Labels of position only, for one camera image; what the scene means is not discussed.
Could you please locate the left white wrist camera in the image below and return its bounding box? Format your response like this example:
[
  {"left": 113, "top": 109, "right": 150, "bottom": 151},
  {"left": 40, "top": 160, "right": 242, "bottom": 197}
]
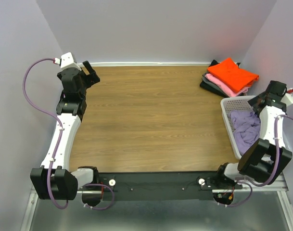
[{"left": 53, "top": 52, "right": 81, "bottom": 70}]

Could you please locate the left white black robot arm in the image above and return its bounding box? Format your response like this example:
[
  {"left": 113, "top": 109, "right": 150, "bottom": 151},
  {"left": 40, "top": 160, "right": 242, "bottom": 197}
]
[{"left": 30, "top": 61, "right": 100, "bottom": 201}]

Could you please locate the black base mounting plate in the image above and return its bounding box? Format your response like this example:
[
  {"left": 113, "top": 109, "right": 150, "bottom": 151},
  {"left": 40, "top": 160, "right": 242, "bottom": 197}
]
[{"left": 81, "top": 171, "right": 243, "bottom": 207}]

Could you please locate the white plastic laundry basket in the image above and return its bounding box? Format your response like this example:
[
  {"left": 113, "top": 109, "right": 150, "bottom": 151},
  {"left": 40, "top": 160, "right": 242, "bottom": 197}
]
[{"left": 220, "top": 96, "right": 261, "bottom": 160}]

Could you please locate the dark grey folded t shirt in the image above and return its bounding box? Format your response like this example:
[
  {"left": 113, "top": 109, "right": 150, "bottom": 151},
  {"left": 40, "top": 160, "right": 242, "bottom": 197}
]
[{"left": 200, "top": 71, "right": 247, "bottom": 98}]

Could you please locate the orange folded t shirt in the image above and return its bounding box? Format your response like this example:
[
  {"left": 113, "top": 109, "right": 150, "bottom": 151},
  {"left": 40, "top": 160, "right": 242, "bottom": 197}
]
[{"left": 207, "top": 57, "right": 259, "bottom": 93}]

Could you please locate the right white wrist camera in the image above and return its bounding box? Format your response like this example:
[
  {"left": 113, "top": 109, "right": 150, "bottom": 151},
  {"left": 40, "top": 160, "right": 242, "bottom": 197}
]
[{"left": 281, "top": 89, "right": 293, "bottom": 107}]

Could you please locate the purple t shirt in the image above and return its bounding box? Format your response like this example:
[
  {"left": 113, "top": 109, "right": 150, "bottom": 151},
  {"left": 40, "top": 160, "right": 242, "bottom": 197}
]
[{"left": 230, "top": 110, "right": 261, "bottom": 155}]

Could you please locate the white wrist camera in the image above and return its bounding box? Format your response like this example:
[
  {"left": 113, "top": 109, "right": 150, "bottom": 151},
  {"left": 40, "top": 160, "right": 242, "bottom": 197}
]
[
  {"left": 53, "top": 52, "right": 81, "bottom": 70},
  {"left": 281, "top": 89, "right": 293, "bottom": 107}
]

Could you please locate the pink folded t shirt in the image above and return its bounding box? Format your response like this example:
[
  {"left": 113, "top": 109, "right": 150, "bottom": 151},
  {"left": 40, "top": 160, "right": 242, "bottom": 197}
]
[{"left": 205, "top": 73, "right": 249, "bottom": 97}]

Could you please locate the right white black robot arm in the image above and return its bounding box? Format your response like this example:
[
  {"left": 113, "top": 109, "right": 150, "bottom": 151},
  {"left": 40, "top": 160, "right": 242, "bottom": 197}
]
[{"left": 214, "top": 80, "right": 293, "bottom": 189}]

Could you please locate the aluminium frame rail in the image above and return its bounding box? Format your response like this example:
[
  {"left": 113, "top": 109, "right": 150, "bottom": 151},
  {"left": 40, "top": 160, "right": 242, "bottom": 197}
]
[{"left": 77, "top": 174, "right": 289, "bottom": 194}]

